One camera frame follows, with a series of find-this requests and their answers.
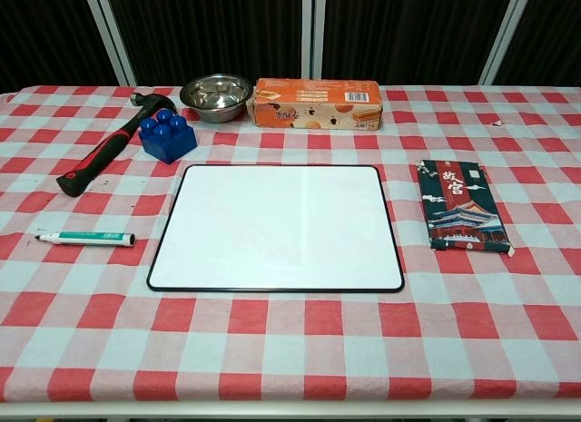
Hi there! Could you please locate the green white marker pen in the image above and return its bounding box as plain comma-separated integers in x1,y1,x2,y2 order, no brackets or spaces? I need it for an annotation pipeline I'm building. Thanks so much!
34,231,137,250

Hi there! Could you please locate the white board black frame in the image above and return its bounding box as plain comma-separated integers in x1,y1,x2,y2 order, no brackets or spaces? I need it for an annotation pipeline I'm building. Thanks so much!
146,164,406,293

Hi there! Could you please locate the red white checkered tablecloth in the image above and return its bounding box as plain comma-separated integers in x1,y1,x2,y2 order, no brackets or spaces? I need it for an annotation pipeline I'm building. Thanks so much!
0,84,581,404

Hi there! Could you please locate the orange cracker box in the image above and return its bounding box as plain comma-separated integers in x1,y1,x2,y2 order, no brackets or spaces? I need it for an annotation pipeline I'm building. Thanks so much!
246,78,382,132

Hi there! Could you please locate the stainless steel bowl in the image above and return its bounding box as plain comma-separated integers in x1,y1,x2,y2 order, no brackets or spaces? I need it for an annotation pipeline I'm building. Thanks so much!
179,74,254,123

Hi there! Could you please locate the blue toy building block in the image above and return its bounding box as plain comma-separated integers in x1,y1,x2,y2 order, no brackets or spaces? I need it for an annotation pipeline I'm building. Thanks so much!
138,110,198,165

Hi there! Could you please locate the dark palace print packet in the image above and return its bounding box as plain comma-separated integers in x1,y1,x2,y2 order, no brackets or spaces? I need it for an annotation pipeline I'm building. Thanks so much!
417,159,516,259

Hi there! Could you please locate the red and black claw hammer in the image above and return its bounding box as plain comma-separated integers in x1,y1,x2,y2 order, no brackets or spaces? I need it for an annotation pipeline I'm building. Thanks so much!
55,92,178,198

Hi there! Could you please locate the white metal frame post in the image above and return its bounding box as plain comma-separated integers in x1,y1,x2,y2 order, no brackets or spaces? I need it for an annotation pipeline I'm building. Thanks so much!
301,0,329,80
478,0,535,86
81,0,138,87

